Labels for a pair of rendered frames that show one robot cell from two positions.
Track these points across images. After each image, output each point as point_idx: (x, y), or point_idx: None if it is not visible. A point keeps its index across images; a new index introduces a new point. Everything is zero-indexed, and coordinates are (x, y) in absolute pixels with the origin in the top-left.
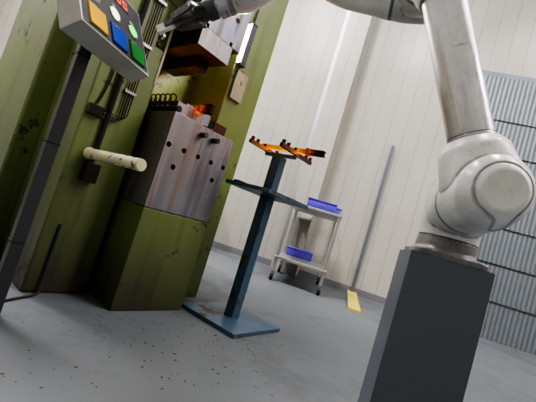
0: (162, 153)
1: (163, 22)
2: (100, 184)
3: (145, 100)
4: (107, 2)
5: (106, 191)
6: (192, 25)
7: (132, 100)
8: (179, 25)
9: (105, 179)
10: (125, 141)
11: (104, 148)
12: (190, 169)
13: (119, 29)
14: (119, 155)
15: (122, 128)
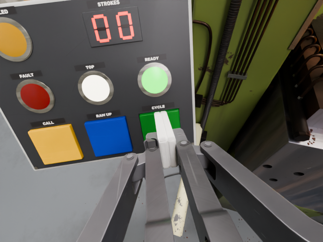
0: (255, 170)
1: (156, 122)
2: (212, 140)
3: (267, 76)
4: (71, 81)
5: (218, 144)
6: (239, 206)
7: (239, 83)
8: (181, 175)
9: (217, 139)
10: (234, 117)
11: (212, 122)
12: (307, 186)
13: (105, 125)
14: (179, 189)
15: (229, 108)
